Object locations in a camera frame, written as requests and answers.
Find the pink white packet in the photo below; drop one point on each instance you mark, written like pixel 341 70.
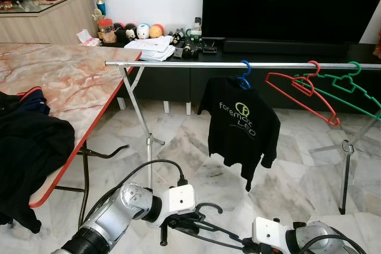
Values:
pixel 88 37

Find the black TV console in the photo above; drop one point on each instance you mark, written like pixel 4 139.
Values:
pixel 172 84

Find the white round plush toy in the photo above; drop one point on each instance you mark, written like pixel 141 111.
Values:
pixel 143 30

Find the green clothes hanger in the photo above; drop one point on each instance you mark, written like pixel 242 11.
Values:
pixel 342 84

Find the navy garment with red trim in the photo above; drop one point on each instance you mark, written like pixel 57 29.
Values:
pixel 37 102

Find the red clothes hanger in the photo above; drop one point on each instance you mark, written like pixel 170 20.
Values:
pixel 300 100

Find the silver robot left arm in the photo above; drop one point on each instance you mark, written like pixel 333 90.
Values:
pixel 116 215

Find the blue clothes hanger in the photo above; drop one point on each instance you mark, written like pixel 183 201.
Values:
pixel 243 82

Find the small dark figurines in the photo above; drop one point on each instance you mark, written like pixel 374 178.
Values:
pixel 177 37

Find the orange round plush toy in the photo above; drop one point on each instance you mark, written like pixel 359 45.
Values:
pixel 156 30

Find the black printed T-shirt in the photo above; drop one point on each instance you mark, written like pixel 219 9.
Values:
pixel 238 135

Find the white paper stack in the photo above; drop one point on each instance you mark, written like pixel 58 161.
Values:
pixel 149 47

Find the green mug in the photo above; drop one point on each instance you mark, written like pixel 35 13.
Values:
pixel 189 34

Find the black mouse plush toy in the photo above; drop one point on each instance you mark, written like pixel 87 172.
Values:
pixel 119 33
pixel 130 31

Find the silver clothes rack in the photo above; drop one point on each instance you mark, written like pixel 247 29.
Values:
pixel 178 63

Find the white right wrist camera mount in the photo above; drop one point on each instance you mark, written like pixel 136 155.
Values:
pixel 271 233

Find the clear plastic bottle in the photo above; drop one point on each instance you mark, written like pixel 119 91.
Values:
pixel 196 27

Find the black soundbar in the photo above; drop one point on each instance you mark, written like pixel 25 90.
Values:
pixel 286 47

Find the black clothes hanger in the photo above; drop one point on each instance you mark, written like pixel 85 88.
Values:
pixel 208 204

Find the black draped garment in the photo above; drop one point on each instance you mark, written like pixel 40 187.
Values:
pixel 33 153

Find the wooden cabinet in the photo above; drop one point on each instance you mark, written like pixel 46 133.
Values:
pixel 47 25

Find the black television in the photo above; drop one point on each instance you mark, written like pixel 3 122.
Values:
pixel 286 4

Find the brown jar with red lid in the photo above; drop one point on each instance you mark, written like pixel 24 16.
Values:
pixel 107 31

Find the marble table with red edge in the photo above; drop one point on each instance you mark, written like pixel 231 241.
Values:
pixel 65 78

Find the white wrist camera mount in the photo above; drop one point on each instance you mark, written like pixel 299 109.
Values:
pixel 271 233
pixel 180 198

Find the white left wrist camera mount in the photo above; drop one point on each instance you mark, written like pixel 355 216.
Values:
pixel 180 198

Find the small black desk gadget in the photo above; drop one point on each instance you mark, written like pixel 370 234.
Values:
pixel 209 46

